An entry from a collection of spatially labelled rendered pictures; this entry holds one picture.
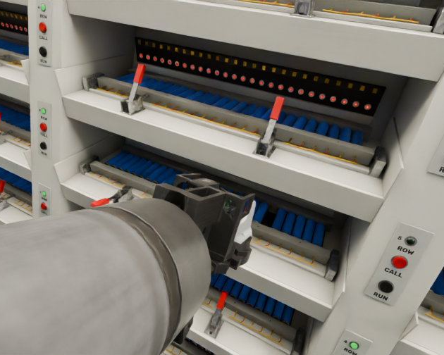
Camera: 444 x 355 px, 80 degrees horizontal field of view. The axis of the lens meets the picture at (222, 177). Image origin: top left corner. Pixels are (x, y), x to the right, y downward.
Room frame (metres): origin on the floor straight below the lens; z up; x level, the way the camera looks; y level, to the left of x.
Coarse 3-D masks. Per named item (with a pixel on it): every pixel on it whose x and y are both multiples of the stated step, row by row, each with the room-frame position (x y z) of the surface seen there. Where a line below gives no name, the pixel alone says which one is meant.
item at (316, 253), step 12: (96, 168) 0.57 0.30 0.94; (108, 168) 0.57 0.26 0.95; (120, 180) 0.56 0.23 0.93; (132, 180) 0.54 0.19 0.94; (144, 180) 0.54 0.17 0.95; (144, 192) 0.52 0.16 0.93; (252, 228) 0.45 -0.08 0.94; (264, 228) 0.45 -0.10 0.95; (252, 240) 0.44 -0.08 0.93; (276, 240) 0.44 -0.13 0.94; (288, 240) 0.43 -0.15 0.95; (300, 240) 0.44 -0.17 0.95; (300, 252) 0.43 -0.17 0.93; (312, 252) 0.42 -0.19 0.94; (324, 252) 0.42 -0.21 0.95; (312, 264) 0.40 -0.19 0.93
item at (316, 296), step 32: (64, 160) 0.54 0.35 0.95; (96, 160) 0.60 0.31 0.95; (64, 192) 0.54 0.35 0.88; (96, 192) 0.52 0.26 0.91; (256, 256) 0.41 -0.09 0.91; (288, 256) 0.42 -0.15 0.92; (256, 288) 0.39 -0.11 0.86; (288, 288) 0.36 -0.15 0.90; (320, 288) 0.37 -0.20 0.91; (320, 320) 0.35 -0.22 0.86
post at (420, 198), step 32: (416, 96) 0.42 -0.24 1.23; (416, 128) 0.35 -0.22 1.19; (416, 160) 0.33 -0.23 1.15; (416, 192) 0.33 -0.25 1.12; (352, 224) 0.45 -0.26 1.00; (384, 224) 0.33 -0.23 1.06; (416, 224) 0.32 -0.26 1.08; (352, 256) 0.36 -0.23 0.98; (352, 288) 0.33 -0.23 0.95; (416, 288) 0.31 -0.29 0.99; (352, 320) 0.33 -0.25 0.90; (384, 320) 0.32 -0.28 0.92; (320, 352) 0.33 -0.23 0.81; (384, 352) 0.31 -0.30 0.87
